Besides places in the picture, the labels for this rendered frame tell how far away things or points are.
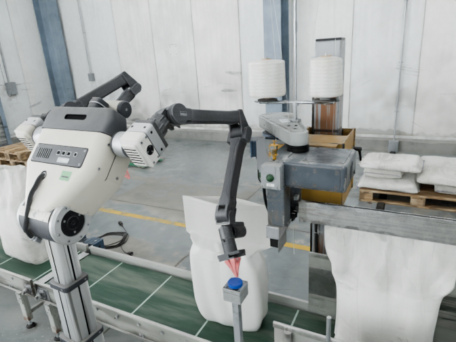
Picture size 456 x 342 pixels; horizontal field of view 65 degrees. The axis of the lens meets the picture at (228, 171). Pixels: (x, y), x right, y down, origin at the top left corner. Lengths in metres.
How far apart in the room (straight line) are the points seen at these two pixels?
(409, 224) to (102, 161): 1.13
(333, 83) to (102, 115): 0.89
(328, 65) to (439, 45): 4.92
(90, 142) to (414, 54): 5.60
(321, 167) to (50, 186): 0.94
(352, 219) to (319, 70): 0.61
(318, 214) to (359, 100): 5.04
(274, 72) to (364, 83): 4.91
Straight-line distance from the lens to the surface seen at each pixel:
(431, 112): 6.46
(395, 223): 1.50
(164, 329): 2.01
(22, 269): 2.95
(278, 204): 1.39
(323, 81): 1.51
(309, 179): 1.32
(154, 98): 8.20
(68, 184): 1.30
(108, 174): 1.30
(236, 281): 1.49
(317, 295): 2.03
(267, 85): 1.57
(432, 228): 1.50
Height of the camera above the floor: 1.72
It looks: 18 degrees down
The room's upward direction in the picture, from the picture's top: 4 degrees counter-clockwise
